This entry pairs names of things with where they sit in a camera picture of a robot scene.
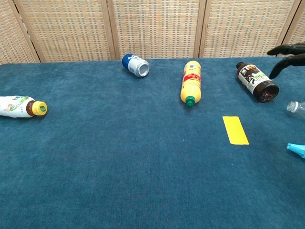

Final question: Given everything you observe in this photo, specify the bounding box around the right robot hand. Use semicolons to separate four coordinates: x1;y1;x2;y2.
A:
266;42;305;80

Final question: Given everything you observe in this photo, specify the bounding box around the yellow rectangular marker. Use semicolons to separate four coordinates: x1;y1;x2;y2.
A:
222;116;250;146

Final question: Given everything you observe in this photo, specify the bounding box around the dark brown labelled bottle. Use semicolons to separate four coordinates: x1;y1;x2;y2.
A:
236;62;280;103

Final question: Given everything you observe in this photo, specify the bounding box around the clear plastic bottle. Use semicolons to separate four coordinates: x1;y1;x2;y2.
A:
286;101;305;118

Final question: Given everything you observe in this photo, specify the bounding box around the light blue spray nozzle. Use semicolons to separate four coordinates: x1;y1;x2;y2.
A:
286;143;305;158

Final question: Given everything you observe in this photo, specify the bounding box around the yellow bottle green cap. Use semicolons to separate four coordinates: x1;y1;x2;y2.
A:
180;60;202;107

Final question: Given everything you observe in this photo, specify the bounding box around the woven folding screen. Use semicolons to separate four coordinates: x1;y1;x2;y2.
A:
0;0;305;65

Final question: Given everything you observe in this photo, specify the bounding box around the blue white drink can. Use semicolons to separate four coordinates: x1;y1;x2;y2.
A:
122;53;150;78

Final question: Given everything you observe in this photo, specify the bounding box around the white tea bottle yellow cap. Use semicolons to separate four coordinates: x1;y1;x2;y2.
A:
0;95;48;119

